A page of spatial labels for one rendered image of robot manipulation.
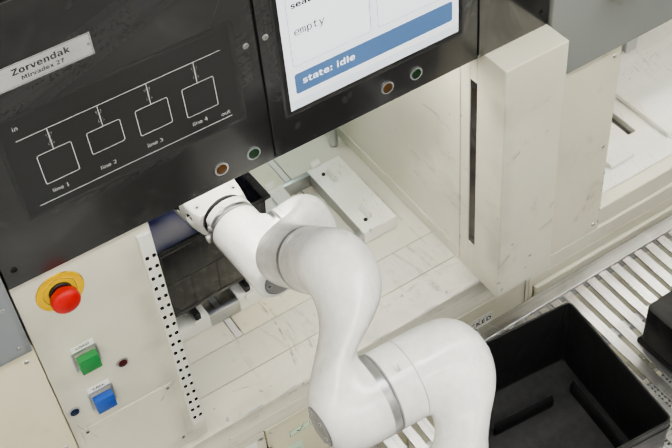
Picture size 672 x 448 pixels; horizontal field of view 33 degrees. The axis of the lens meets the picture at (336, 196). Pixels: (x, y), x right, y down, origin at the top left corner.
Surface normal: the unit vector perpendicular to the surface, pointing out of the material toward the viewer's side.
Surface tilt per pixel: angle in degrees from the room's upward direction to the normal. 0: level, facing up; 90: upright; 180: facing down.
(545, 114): 90
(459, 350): 31
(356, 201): 0
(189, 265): 94
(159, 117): 90
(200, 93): 90
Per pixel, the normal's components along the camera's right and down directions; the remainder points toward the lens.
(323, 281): -0.69, 0.06
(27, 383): 0.54, 0.58
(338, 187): -0.07, -0.69
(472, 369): 0.29, -0.20
